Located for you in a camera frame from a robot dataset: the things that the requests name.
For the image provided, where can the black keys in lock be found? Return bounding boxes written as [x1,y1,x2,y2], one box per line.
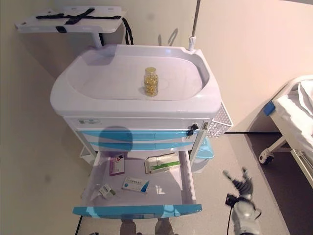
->
[186,123,199,138]

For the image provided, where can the blue white medicine box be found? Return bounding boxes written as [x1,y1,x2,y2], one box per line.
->
[121,176,150,196]

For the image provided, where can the blue fronted cart drawer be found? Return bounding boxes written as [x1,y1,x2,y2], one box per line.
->
[72,149,203,220]

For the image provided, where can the cart label sticker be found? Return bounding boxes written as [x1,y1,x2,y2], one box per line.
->
[78,118,102,125]

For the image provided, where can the small green white box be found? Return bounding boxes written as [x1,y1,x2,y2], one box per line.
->
[98,184,116,198]

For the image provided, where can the white perforated side basket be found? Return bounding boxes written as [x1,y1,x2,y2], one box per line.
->
[205,102,233,138]

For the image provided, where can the black hanging strap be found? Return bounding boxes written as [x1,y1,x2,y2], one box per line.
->
[122,17,134,46]

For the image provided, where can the clear bottle of yellow capsules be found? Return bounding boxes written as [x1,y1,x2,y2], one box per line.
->
[143,67,159,97]

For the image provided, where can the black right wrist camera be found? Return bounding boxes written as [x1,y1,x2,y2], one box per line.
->
[225,194,238,206]

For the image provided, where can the black floor strip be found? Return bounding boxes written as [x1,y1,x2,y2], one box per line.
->
[74,215,83,235]

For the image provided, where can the bed caster wheel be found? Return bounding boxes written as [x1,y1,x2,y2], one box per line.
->
[259,148,276,165]

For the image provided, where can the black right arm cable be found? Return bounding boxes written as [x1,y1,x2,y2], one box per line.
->
[224,203,239,235]

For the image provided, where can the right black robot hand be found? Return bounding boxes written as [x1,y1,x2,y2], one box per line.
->
[222,167,254,198]

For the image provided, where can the blue bed corner bumper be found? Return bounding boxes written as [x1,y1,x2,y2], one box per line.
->
[263,100,276,116]

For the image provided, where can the pink white medicine box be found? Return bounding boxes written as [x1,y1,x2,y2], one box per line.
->
[109,156,126,177]

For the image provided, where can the black crossed strap harness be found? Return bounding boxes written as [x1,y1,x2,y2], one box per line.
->
[36,8,122,33]

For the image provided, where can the green white medicine box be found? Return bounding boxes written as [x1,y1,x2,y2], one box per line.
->
[144,153,182,174]

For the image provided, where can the white medical cart blue drawers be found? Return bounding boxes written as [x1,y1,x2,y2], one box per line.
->
[50,44,222,172]

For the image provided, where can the metal IV pole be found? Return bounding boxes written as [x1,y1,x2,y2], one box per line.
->
[187,0,202,52]

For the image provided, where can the white hospital bed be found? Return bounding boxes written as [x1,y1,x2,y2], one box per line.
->
[259,74,313,182]

